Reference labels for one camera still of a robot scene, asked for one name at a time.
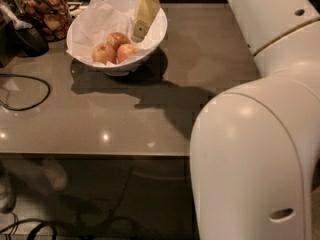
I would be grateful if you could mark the red apple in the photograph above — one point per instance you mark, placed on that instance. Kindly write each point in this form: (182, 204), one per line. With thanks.
(116, 39)
(104, 53)
(125, 51)

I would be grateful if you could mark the glass jar of chips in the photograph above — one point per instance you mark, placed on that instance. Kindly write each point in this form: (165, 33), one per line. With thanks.
(52, 17)

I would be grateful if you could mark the white bowl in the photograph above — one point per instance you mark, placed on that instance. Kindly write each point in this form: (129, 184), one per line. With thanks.
(156, 30)

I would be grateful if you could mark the white paper liner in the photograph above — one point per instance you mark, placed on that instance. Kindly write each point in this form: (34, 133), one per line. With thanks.
(96, 24)

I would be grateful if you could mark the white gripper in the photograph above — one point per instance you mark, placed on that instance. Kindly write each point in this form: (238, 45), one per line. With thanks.
(145, 19)

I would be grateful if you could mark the black round object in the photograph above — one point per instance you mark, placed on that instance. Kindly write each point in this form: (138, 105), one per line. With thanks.
(31, 42)

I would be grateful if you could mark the white spoon handle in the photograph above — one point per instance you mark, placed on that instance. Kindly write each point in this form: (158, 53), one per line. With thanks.
(18, 24)

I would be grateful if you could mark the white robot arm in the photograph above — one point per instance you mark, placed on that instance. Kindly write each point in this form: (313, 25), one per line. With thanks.
(254, 147)

